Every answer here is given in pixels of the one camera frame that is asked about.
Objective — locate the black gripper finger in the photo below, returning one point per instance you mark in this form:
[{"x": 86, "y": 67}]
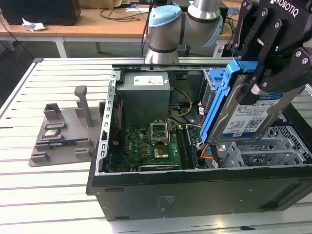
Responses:
[
  {"x": 265, "y": 26},
  {"x": 292, "y": 78}
]

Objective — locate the hard disk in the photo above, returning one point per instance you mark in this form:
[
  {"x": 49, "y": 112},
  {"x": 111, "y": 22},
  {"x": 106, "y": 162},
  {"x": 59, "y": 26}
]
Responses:
[{"x": 248, "y": 122}]

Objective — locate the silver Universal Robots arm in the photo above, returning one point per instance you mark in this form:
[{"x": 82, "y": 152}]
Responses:
[{"x": 163, "y": 31}]

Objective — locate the silver disk bay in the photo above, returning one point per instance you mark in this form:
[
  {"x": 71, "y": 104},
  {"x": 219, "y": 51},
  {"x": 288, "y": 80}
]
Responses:
[{"x": 280, "y": 156}]

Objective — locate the wooden desk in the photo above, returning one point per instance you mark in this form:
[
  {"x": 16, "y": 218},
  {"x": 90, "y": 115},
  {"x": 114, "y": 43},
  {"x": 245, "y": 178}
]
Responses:
[
  {"x": 97, "y": 26},
  {"x": 225, "y": 36}
]

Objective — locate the small black computer tower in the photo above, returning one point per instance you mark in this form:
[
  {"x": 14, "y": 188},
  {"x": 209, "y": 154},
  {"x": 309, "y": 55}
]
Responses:
[{"x": 225, "y": 14}]

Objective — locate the blue plastic drive carrier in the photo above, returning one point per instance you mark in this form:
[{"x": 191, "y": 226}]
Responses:
[{"x": 215, "y": 78}]

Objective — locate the silver drive cage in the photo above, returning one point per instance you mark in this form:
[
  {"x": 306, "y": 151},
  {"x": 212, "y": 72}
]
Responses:
[{"x": 209, "y": 100}]

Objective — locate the installed RAM stick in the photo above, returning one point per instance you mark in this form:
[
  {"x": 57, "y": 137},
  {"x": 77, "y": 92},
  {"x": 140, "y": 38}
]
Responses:
[{"x": 192, "y": 151}]

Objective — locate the black RAM slot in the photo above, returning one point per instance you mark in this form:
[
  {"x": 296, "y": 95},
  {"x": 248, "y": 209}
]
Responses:
[{"x": 181, "y": 148}]

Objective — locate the metal locking lever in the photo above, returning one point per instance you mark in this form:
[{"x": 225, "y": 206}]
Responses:
[{"x": 167, "y": 131}]

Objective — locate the grey power supply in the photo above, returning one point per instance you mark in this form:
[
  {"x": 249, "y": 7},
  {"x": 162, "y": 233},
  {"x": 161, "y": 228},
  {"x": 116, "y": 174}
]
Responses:
[{"x": 143, "y": 104}]

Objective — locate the CPU socket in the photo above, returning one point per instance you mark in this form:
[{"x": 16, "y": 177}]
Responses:
[{"x": 161, "y": 152}]

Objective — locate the black PC case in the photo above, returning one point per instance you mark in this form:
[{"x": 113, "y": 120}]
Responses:
[{"x": 195, "y": 195}]

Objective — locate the black expansion slot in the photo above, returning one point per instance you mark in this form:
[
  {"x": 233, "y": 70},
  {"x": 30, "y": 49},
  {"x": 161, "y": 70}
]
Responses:
[{"x": 158, "y": 167}]

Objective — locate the green motherboard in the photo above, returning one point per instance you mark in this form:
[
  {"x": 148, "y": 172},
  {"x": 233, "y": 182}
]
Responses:
[{"x": 141, "y": 146}]

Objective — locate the grey parts rack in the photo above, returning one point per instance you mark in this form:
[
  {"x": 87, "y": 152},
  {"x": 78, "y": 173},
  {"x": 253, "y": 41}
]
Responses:
[{"x": 68, "y": 124}]

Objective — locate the large black computer box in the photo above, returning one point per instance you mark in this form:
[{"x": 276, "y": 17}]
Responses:
[{"x": 36, "y": 12}]

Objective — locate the crumpled white paper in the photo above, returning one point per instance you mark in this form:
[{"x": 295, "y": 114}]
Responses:
[{"x": 33, "y": 25}]

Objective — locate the blue green RAM stick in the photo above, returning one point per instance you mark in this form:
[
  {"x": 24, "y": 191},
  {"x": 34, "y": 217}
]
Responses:
[{"x": 58, "y": 144}]

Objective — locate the silver CPU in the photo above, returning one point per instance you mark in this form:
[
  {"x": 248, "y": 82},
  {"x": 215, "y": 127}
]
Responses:
[{"x": 52, "y": 133}]

